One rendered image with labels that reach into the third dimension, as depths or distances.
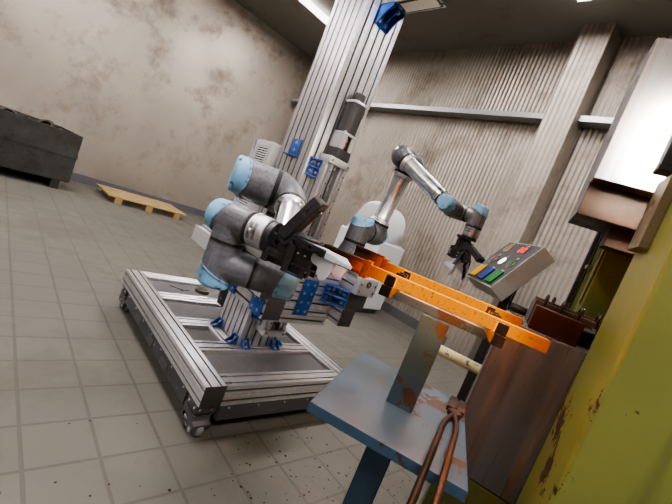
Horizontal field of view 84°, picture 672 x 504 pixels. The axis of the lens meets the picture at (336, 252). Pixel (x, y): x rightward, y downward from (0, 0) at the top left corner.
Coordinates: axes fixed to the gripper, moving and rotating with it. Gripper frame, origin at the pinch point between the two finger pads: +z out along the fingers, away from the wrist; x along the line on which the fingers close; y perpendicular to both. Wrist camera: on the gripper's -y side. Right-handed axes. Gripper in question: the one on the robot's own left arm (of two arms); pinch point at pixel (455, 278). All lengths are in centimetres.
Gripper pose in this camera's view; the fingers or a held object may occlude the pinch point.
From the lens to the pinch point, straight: 182.9
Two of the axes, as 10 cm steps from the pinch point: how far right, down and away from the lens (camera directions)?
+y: -6.3, -3.2, 7.0
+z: -3.7, 9.3, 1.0
